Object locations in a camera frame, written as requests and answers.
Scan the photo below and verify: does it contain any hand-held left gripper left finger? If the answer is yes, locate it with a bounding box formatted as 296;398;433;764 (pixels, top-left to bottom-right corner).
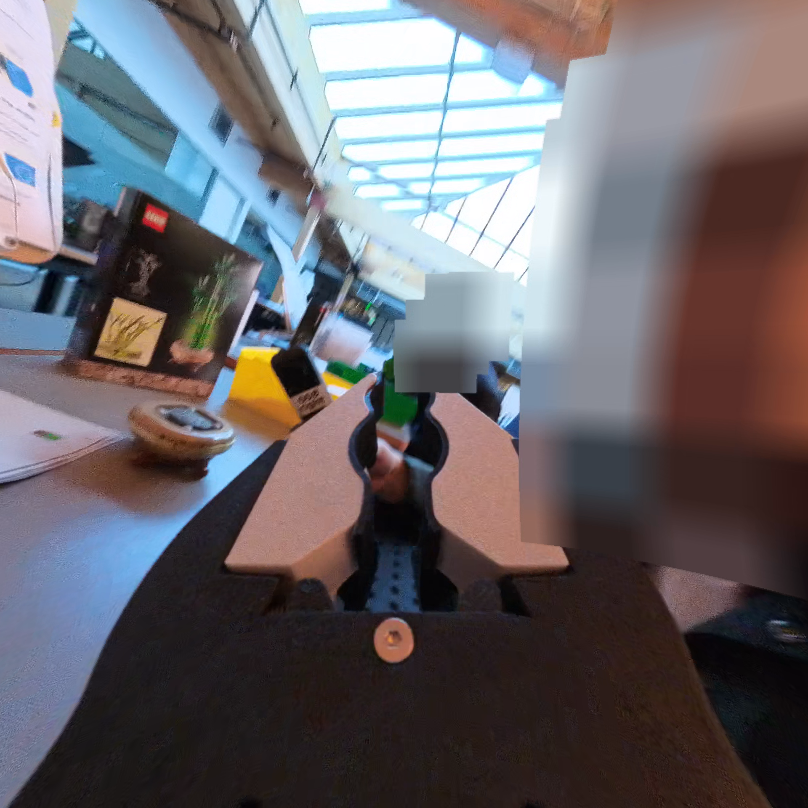
225;372;381;595

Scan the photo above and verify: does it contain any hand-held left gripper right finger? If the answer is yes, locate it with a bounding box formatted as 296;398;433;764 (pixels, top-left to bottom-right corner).
420;391;570;608

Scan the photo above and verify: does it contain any green brick bamboo stalk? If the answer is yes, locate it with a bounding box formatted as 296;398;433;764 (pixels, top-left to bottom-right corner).
377;359;423;444

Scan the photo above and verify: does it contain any brown round brick base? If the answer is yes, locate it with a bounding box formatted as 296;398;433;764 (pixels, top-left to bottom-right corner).
128;403;237;472

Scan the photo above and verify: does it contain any person's right forearm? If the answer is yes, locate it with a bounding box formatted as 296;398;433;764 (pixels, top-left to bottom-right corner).
404;442;438;544

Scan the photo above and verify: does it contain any grey desk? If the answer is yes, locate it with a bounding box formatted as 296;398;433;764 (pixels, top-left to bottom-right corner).
0;353;292;803

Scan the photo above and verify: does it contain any person's right hand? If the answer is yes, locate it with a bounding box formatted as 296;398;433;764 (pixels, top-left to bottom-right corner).
369;440;412;504

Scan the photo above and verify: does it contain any yellow plastic bin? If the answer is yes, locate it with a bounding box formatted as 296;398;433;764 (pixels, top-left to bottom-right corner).
227;347;354;428

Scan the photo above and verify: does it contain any green plastic crate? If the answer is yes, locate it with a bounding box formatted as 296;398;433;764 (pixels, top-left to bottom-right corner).
328;360;380;387

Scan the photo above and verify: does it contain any small black toy set box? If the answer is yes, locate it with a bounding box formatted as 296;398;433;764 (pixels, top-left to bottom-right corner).
297;303;375;368

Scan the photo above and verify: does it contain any white angular board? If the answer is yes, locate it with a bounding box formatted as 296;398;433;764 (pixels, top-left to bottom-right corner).
265;224;316;330

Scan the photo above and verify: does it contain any black studded mat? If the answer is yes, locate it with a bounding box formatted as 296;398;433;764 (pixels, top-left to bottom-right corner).
369;543;425;612

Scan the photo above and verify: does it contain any black toy brick set box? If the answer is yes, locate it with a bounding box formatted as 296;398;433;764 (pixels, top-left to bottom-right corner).
63;186;265;400

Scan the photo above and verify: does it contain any open instruction booklet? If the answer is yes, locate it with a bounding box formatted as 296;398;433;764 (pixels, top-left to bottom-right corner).
0;390;127;486

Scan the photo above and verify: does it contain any printed instruction sheet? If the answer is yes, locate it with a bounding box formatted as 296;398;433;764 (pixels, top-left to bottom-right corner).
0;0;65;253

